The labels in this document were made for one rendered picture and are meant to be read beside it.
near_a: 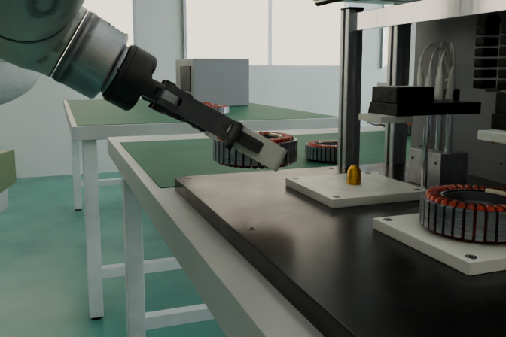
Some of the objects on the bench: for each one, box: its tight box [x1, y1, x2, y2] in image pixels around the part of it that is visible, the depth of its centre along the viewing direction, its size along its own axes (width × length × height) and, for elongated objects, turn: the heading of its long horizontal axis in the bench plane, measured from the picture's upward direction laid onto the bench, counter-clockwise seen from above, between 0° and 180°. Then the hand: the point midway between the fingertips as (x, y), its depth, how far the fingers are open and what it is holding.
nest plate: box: [373, 213, 506, 275], centre depth 55 cm, size 15×15×1 cm
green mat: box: [120, 131, 411, 188], centre depth 135 cm, size 94×61×1 cm
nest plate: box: [285, 172, 427, 208], centre depth 78 cm, size 15×15×1 cm
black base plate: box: [175, 161, 506, 337], centre depth 67 cm, size 47×64×2 cm
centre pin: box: [347, 165, 361, 185], centre depth 77 cm, size 2×2×3 cm
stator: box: [419, 184, 506, 244], centre depth 55 cm, size 11×11×4 cm
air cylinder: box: [408, 146, 468, 187], centre depth 82 cm, size 5×8×6 cm
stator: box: [305, 140, 338, 163], centre depth 118 cm, size 11×11×4 cm
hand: (252, 147), depth 72 cm, fingers closed on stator, 11 cm apart
